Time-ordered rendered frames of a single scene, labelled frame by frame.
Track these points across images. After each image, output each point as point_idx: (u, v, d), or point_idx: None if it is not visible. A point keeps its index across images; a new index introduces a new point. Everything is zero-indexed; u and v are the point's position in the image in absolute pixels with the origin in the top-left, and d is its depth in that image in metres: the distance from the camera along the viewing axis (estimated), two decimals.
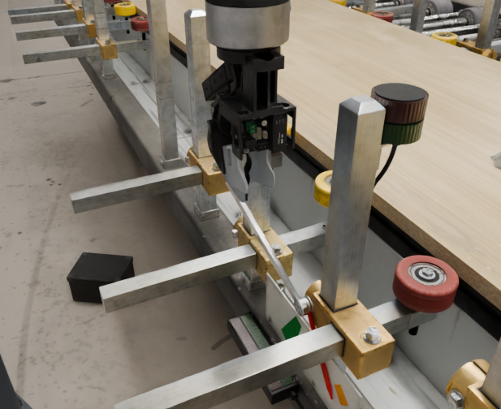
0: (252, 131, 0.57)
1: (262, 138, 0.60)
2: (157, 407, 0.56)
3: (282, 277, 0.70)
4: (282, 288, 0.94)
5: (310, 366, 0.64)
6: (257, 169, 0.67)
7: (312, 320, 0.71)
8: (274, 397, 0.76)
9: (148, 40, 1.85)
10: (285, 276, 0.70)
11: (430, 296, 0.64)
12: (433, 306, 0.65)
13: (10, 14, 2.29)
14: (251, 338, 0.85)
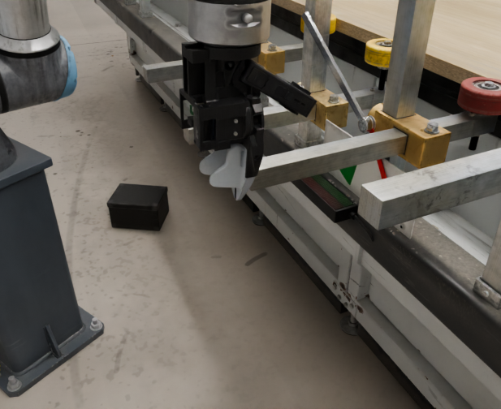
0: (190, 111, 0.62)
1: None
2: (278, 163, 0.68)
3: (350, 97, 0.82)
4: None
5: (394, 154, 0.76)
6: (237, 174, 0.66)
7: None
8: (338, 214, 0.88)
9: None
10: (351, 96, 0.81)
11: (494, 96, 0.77)
12: (495, 107, 0.78)
13: None
14: (311, 178, 0.96)
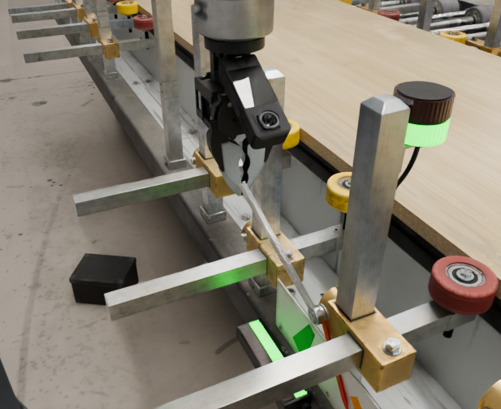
0: None
1: None
2: None
3: (297, 284, 0.67)
4: (292, 294, 0.91)
5: (350, 369, 0.62)
6: None
7: (326, 329, 0.68)
8: (287, 408, 0.73)
9: (151, 40, 1.82)
10: (300, 282, 0.67)
11: (470, 298, 0.62)
12: (472, 308, 0.63)
13: (11, 12, 2.26)
14: (261, 346, 0.82)
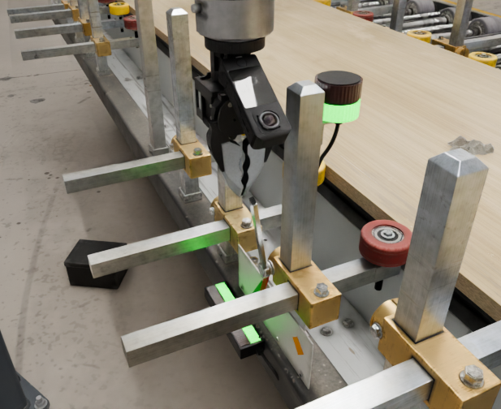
0: None
1: None
2: (157, 338, 0.67)
3: (261, 258, 0.76)
4: (256, 261, 1.04)
5: (288, 311, 0.75)
6: None
7: (267, 277, 0.82)
8: (243, 351, 0.86)
9: None
10: (263, 259, 0.76)
11: (389, 251, 0.75)
12: (391, 260, 0.76)
13: (10, 13, 2.38)
14: None
